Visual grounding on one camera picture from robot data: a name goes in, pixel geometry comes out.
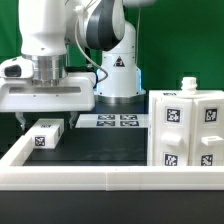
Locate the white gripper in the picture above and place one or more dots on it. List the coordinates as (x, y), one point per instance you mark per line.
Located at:
(41, 84)

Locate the white cabinet top block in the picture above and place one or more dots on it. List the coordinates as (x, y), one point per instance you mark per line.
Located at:
(46, 133)

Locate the white cabinet door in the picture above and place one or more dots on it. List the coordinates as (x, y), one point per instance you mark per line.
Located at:
(172, 131)
(207, 134)

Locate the white cabinet body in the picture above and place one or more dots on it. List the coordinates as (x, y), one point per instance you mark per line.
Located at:
(188, 90)

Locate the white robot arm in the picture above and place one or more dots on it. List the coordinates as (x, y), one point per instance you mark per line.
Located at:
(73, 52)

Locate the flat white base plate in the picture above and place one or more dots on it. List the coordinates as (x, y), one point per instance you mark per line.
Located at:
(112, 121)

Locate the white U-shaped frame border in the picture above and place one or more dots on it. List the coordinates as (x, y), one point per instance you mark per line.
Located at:
(16, 175)

